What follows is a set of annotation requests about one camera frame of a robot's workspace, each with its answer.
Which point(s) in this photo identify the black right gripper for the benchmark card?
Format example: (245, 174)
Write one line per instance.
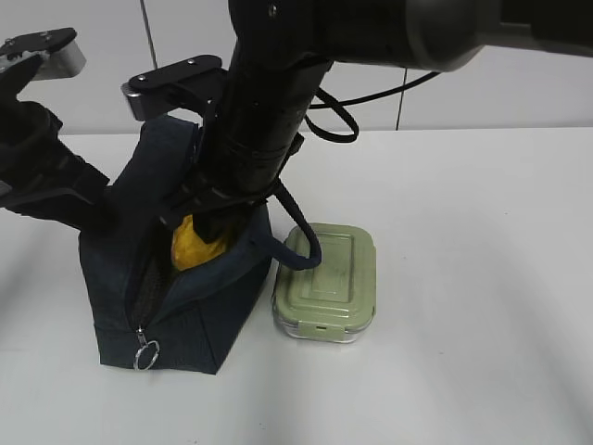
(247, 138)

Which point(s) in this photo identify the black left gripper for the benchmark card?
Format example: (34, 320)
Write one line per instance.
(40, 176)

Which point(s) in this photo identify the dark navy fabric lunch bag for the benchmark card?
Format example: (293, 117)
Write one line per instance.
(147, 315)

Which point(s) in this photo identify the green lidded lunch box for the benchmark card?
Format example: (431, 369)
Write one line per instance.
(335, 301)

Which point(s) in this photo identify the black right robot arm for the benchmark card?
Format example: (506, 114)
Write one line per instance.
(437, 36)

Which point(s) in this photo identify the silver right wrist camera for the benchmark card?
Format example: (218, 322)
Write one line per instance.
(193, 84)

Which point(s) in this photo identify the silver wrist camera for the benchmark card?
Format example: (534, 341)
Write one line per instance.
(46, 55)
(193, 84)

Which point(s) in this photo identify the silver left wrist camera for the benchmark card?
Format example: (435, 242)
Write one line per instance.
(46, 55)

